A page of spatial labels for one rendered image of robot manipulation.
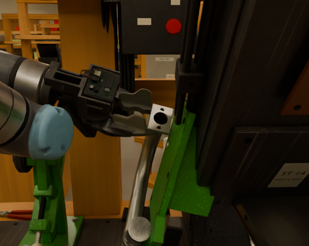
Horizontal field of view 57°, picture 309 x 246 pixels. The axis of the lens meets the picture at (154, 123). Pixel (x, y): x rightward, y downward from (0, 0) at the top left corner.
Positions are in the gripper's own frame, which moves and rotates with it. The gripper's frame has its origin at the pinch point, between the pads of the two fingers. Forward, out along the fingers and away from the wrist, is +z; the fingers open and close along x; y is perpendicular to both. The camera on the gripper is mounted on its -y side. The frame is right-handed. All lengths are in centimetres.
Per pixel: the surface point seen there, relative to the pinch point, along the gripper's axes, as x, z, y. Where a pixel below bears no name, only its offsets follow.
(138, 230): -19.2, 0.7, -0.9
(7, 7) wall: 694, -474, -683
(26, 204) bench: -10, -29, -54
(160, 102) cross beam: 22.5, 3.4, -25.0
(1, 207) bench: -12, -36, -54
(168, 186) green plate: -13.3, 3.1, 4.9
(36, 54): 565, -330, -715
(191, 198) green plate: -13.5, 7.6, 3.0
